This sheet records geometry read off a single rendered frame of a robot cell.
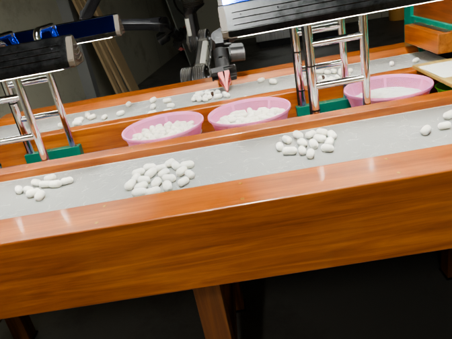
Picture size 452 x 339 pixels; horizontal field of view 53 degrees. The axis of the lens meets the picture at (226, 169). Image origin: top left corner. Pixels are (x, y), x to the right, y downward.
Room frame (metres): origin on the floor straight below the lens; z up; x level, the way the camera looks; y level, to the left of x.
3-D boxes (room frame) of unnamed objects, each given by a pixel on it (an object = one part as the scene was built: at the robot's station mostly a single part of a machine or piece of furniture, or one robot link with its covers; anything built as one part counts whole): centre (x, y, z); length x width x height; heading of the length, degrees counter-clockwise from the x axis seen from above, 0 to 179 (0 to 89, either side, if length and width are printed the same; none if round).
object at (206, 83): (1.96, 0.03, 0.67); 1.81 x 0.12 x 0.19; 87
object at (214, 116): (1.40, -0.11, 0.72); 0.27 x 0.27 x 0.10
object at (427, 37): (1.70, -0.83, 0.83); 0.30 x 0.06 x 0.07; 177
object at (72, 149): (1.63, 0.59, 0.90); 0.20 x 0.19 x 0.45; 87
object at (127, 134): (1.41, 0.17, 0.72); 0.27 x 0.27 x 0.10
